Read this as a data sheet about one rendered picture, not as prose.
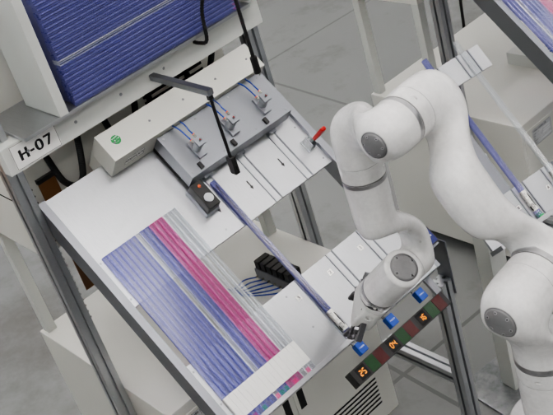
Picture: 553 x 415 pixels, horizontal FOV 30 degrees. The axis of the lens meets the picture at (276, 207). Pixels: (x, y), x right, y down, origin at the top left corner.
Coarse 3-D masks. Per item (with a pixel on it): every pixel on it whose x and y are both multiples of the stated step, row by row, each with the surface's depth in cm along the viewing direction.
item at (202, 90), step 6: (150, 78) 246; (156, 78) 243; (162, 78) 242; (168, 78) 241; (174, 78) 240; (168, 84) 241; (174, 84) 238; (180, 84) 236; (186, 84) 235; (192, 84) 234; (198, 84) 233; (186, 90) 236; (192, 90) 234; (198, 90) 232; (204, 90) 230; (210, 90) 230
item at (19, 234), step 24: (0, 72) 238; (192, 72) 274; (0, 96) 239; (144, 96) 266; (120, 120) 263; (72, 144) 255; (48, 168) 252; (72, 168) 257; (0, 192) 254; (0, 216) 266; (264, 216) 306; (0, 240) 282; (24, 240) 262; (24, 264) 287; (24, 288) 291; (48, 312) 296
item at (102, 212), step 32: (288, 128) 267; (160, 160) 254; (256, 160) 260; (288, 160) 263; (320, 160) 265; (64, 192) 243; (96, 192) 245; (128, 192) 248; (160, 192) 250; (256, 192) 256; (288, 192) 259; (64, 224) 240; (96, 224) 242; (128, 224) 244; (192, 224) 248; (224, 224) 250; (96, 256) 238
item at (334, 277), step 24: (360, 240) 258; (384, 240) 259; (336, 264) 253; (360, 264) 255; (288, 288) 247; (336, 288) 250; (288, 312) 244; (312, 312) 246; (336, 312) 247; (312, 336) 243; (336, 336) 244; (312, 360) 240
